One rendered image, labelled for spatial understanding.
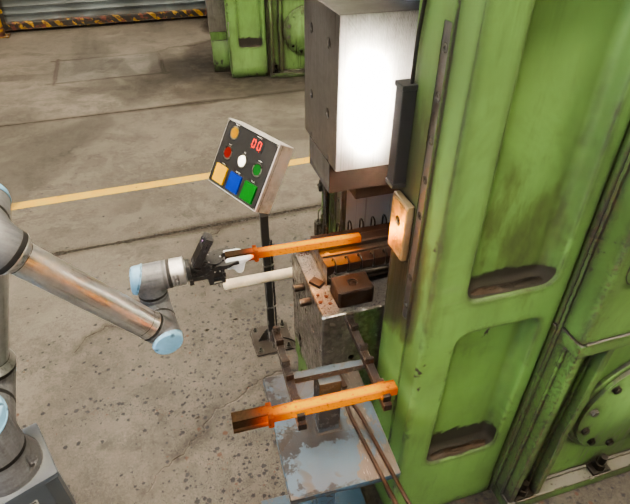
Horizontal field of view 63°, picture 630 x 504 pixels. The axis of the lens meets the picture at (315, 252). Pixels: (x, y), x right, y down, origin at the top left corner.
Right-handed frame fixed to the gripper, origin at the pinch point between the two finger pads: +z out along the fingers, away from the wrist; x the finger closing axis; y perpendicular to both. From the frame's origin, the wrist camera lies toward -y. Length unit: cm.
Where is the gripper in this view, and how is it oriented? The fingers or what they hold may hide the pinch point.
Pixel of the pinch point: (248, 253)
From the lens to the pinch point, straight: 163.8
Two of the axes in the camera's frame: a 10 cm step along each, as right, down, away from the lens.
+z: 9.6, -1.8, 2.1
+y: 0.2, 7.9, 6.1
